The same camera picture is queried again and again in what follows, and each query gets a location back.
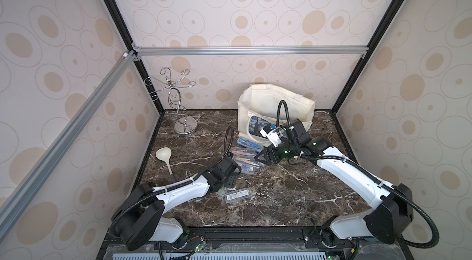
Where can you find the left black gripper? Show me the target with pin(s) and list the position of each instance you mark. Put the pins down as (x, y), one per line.
(233, 178)

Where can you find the cream canvas starry-night tote bag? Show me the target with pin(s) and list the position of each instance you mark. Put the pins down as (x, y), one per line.
(258, 105)

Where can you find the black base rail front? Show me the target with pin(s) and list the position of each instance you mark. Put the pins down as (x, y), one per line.
(258, 243)

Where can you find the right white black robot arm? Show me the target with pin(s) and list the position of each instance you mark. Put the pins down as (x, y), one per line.
(391, 207)

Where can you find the clear case barcode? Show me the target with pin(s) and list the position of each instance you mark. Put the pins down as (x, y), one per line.
(238, 195)

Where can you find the cream spoon grey handle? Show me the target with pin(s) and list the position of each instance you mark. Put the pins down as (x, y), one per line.
(164, 154)

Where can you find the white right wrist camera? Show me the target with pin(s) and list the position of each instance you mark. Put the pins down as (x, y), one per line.
(272, 133)

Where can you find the clear case green compass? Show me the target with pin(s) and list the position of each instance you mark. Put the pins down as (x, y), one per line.
(222, 191)

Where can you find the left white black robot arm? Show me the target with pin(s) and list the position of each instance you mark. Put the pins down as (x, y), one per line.
(139, 220)

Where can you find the horizontal aluminium rail back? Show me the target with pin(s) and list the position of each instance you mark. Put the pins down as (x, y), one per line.
(250, 51)

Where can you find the aluminium rail left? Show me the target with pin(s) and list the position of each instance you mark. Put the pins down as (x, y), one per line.
(38, 175)

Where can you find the clear case pink compass upper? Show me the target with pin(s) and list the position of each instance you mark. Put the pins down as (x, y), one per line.
(247, 152)

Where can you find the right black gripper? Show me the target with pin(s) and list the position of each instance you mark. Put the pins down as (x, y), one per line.
(272, 155)

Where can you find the chrome wire jewelry stand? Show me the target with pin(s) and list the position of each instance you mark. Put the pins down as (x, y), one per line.
(183, 125)

